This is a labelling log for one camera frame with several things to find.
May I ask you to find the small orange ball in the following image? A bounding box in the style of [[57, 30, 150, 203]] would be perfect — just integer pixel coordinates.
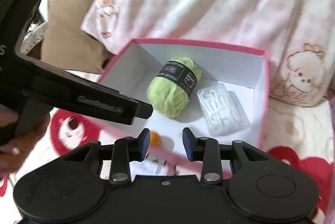
[[150, 131, 162, 147]]

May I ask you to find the green yarn ball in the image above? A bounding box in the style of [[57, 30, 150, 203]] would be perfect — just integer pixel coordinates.
[[147, 58, 202, 119]]

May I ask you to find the person's left hand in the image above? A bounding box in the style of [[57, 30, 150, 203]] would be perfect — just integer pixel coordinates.
[[1, 113, 50, 180]]

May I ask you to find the white and blue carton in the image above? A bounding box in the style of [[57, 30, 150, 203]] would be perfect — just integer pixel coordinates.
[[129, 154, 176, 178]]

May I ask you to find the clear plastic floss box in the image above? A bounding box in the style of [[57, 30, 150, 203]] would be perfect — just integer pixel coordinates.
[[197, 83, 250, 136]]

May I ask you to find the brown pillow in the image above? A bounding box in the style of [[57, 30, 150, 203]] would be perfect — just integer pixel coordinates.
[[41, 0, 113, 74]]

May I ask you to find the white perforated basket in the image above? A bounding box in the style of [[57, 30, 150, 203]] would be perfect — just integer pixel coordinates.
[[20, 22, 48, 55]]

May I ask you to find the pink cardboard box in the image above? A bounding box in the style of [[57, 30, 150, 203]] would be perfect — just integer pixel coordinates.
[[99, 39, 269, 175]]

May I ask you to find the white red bear bedsheet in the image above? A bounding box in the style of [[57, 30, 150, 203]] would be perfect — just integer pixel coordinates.
[[1, 99, 334, 223]]

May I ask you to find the pink cartoon pillow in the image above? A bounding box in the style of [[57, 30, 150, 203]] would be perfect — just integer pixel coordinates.
[[81, 0, 334, 107]]

